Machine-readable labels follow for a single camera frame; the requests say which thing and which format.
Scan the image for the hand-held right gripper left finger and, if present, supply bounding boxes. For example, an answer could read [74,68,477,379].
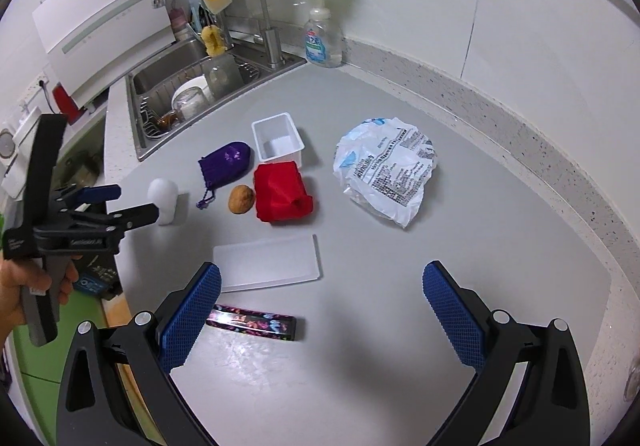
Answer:
[56,262,222,446]

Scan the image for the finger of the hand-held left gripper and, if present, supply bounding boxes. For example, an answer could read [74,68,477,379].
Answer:
[54,184,122,209]
[70,204,161,233]

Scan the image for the yellow loofah sponge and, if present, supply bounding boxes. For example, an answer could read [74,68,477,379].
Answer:
[201,25,228,58]

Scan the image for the clear glass cup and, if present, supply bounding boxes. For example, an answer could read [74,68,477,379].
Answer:
[206,55,246,99]

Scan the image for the clear pump soap bottle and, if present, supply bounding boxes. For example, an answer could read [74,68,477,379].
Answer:
[305,0,343,68]

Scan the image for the person's left hand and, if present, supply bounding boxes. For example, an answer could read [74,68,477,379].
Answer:
[0,253,81,344]

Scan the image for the pink bottle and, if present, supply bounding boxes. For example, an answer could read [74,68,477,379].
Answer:
[170,1,189,40]

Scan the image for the stainless steel sink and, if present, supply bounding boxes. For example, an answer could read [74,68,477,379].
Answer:
[125,37,307,163]

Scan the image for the red mesh cloth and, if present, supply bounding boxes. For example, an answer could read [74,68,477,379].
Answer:
[253,163,316,224]

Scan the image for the white flat plastic lid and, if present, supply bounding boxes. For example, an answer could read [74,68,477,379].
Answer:
[212,234,322,291]

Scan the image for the purple drawstring pouch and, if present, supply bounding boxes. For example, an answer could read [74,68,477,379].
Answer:
[196,141,252,211]

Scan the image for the tall chrome faucet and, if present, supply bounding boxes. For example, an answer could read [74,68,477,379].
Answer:
[195,0,284,71]

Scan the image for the white dishwasher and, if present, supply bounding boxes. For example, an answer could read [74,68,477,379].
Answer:
[31,0,173,92]

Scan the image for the white egg-shaped foam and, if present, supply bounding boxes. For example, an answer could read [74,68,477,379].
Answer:
[148,178,180,226]

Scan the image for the white plastic tray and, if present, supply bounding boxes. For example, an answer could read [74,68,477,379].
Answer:
[251,112,307,170]

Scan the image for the printed plastic bag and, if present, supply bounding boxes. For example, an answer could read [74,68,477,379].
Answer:
[333,117,439,229]

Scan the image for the dark printed box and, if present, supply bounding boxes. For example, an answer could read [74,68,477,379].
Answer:
[205,304,299,342]

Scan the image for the red plastic object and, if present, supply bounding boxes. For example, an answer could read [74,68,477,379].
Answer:
[52,82,81,126]

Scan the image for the brown potato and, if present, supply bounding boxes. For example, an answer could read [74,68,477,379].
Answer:
[229,184,256,215]

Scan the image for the white bowl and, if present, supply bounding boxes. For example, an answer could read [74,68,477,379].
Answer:
[171,75,211,122]

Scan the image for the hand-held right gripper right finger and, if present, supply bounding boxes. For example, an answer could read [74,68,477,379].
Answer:
[422,261,591,446]

